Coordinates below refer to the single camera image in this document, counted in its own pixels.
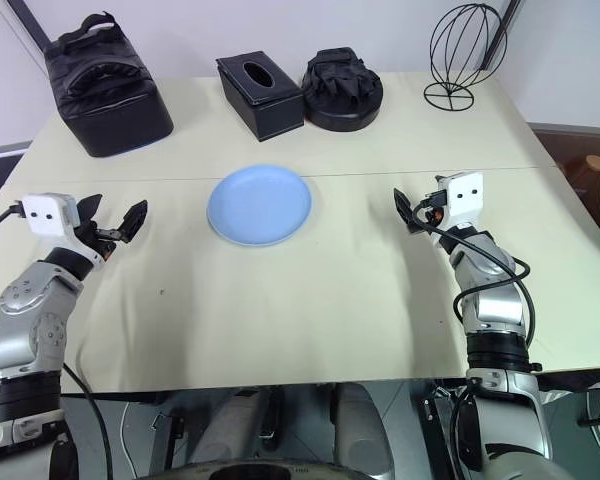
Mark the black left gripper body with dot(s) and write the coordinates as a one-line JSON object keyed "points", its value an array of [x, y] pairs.
{"points": [[99, 245]]}

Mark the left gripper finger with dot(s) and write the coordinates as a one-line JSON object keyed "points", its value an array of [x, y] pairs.
{"points": [[89, 209], [133, 220]]}

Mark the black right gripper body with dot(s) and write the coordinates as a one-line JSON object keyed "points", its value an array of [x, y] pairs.
{"points": [[432, 218]]}

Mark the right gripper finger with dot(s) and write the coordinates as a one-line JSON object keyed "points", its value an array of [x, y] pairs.
{"points": [[404, 207], [440, 183]]}

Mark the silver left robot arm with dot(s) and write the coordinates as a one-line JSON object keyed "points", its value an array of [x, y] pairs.
{"points": [[25, 310]]}

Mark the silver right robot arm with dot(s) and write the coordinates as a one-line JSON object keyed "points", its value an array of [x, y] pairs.
{"points": [[495, 300]]}

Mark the light blue round plate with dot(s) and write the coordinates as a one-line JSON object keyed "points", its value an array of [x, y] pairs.
{"points": [[260, 205]]}

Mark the large black padded bag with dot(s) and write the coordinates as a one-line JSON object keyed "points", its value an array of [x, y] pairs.
{"points": [[110, 115]]}

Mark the round black fabric pouch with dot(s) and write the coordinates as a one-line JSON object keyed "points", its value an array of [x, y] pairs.
{"points": [[340, 115]]}

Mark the round tan wooden object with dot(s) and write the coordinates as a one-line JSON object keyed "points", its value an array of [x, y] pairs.
{"points": [[596, 164]]}

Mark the black leather tissue box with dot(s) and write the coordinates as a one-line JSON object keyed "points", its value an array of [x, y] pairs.
{"points": [[275, 115]]}

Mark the cream tablecloth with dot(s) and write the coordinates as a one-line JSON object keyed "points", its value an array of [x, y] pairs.
{"points": [[280, 310]]}

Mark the black slanted pole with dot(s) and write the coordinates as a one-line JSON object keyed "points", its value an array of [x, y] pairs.
{"points": [[35, 25], [510, 15]]}

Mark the grey rounded shape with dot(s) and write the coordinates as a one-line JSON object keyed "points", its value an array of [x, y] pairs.
{"points": [[235, 425], [365, 430]]}

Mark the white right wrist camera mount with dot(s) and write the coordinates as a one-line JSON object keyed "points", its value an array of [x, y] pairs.
{"points": [[462, 195]]}

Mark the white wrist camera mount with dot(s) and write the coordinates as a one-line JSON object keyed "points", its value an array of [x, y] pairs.
{"points": [[47, 212], [462, 195]]}

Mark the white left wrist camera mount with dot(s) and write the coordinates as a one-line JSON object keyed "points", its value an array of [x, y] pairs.
{"points": [[47, 212]]}

